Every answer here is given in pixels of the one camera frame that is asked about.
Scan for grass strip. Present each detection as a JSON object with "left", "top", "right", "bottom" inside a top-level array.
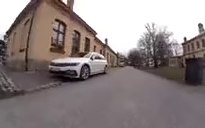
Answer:
[{"left": 141, "top": 65, "right": 205, "bottom": 87}]

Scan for dark evergreen tree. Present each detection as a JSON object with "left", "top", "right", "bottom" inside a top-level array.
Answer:
[{"left": 0, "top": 34, "right": 8, "bottom": 65}]

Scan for long yellow brick building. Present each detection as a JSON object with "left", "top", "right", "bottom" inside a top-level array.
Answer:
[{"left": 4, "top": 0, "right": 120, "bottom": 72}]

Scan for dark container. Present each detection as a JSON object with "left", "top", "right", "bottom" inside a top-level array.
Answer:
[{"left": 184, "top": 57, "right": 205, "bottom": 86}]

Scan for paved parking area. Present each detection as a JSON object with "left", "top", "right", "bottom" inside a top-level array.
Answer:
[{"left": 0, "top": 66, "right": 71, "bottom": 91}]

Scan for bare tree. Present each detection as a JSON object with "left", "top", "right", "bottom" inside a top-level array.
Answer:
[{"left": 137, "top": 22, "right": 181, "bottom": 69}]

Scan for grey asphalt road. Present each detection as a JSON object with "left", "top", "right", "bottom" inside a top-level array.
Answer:
[{"left": 0, "top": 65, "right": 205, "bottom": 128}]

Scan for yellow building with chimney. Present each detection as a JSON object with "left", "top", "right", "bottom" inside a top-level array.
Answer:
[{"left": 168, "top": 22, "right": 205, "bottom": 69}]

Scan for dark bushy tree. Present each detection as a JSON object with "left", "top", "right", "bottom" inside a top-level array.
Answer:
[{"left": 127, "top": 48, "right": 144, "bottom": 68}]

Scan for cobblestone kerb strip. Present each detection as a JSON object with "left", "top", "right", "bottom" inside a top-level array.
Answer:
[{"left": 0, "top": 65, "right": 63, "bottom": 94}]

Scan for white car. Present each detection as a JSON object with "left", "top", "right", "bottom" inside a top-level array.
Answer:
[{"left": 48, "top": 51, "right": 109, "bottom": 81}]

